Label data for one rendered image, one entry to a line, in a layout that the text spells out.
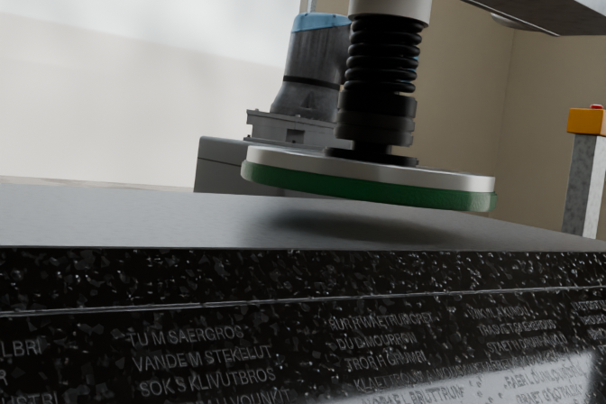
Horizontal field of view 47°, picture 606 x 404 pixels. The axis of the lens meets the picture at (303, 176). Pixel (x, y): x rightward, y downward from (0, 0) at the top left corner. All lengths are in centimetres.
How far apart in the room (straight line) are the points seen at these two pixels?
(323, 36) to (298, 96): 16
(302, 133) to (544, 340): 122
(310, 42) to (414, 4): 119
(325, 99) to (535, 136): 682
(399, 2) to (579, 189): 187
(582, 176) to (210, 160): 121
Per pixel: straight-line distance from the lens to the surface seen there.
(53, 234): 41
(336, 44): 179
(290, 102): 175
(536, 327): 56
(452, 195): 53
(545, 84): 852
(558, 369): 55
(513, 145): 864
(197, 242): 42
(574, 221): 242
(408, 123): 60
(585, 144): 241
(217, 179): 178
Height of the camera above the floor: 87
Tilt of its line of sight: 3 degrees down
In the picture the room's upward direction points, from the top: 7 degrees clockwise
